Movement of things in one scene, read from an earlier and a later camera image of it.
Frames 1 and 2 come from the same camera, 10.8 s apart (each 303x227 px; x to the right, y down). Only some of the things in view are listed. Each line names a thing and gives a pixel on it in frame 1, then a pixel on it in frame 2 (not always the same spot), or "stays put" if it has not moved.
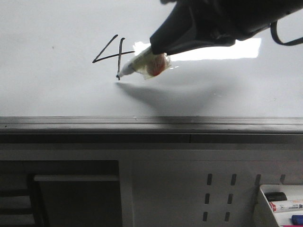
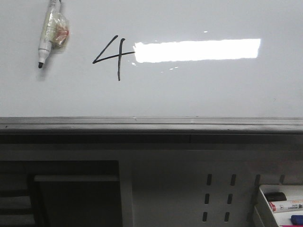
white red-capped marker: [284, 206] stays put
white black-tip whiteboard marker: [148, 63] -> [55, 33]
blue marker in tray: [297, 219] stays put
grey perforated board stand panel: [140, 184] stays put
